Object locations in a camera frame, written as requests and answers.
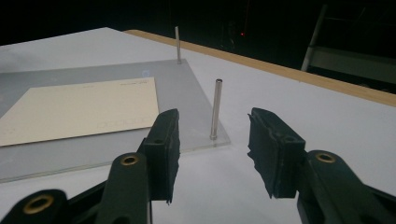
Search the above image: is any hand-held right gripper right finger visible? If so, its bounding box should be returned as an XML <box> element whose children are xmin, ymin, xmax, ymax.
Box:
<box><xmin>247</xmin><ymin>107</ymin><xmax>396</xmax><ymax>224</ymax></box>

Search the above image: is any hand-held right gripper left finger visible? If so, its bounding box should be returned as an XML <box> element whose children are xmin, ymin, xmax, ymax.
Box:
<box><xmin>98</xmin><ymin>107</ymin><xmax>181</xmax><ymax>224</ymax></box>

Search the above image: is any beige card sheet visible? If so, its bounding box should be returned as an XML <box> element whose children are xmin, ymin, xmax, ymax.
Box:
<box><xmin>0</xmin><ymin>77</ymin><xmax>161</xmax><ymax>147</ymax></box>

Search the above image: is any metal stand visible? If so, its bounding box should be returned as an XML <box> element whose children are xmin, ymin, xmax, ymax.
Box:
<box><xmin>300</xmin><ymin>3</ymin><xmax>396</xmax><ymax>86</ymax></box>

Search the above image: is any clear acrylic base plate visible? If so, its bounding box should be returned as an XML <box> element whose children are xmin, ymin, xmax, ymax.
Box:
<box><xmin>0</xmin><ymin>59</ymin><xmax>232</xmax><ymax>184</ymax></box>

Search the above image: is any metal standoff post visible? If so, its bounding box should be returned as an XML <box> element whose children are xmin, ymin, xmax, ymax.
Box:
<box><xmin>174</xmin><ymin>25</ymin><xmax>183</xmax><ymax>65</ymax></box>
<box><xmin>209</xmin><ymin>78</ymin><xmax>223</xmax><ymax>141</ymax></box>

